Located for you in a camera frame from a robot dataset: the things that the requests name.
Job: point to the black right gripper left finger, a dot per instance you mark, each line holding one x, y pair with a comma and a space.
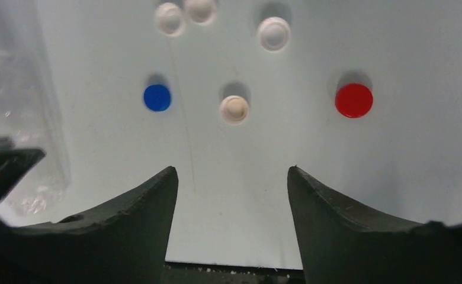
123, 240

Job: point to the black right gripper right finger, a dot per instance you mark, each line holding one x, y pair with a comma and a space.
344, 241

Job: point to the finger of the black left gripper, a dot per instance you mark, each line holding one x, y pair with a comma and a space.
15, 163

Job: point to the clear ribbed plastic bottle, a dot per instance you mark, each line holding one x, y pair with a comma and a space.
29, 111

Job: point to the red bottle cap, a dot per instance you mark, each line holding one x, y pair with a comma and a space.
354, 100

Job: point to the blue bottle cap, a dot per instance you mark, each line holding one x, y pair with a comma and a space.
157, 98

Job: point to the cream bottle cap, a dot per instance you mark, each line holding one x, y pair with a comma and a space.
234, 109

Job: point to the white bottle cap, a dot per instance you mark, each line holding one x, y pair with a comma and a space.
169, 19
274, 34
201, 12

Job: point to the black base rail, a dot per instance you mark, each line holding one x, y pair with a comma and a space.
187, 273

